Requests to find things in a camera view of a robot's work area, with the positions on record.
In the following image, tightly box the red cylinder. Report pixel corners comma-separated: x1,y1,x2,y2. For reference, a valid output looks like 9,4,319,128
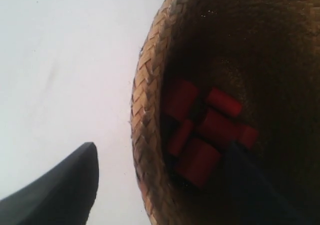
161,79,199,122
237,124,259,149
205,87,242,118
166,119,194,157
196,109,239,146
174,138,222,189

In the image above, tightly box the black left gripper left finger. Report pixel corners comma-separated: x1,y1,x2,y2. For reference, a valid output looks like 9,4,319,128
0,142,99,225

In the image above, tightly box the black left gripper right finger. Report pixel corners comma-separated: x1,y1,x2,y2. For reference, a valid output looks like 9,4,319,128
224,141,308,225

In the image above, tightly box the woven brown basket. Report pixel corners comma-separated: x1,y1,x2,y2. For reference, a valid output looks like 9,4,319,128
130,0,320,225

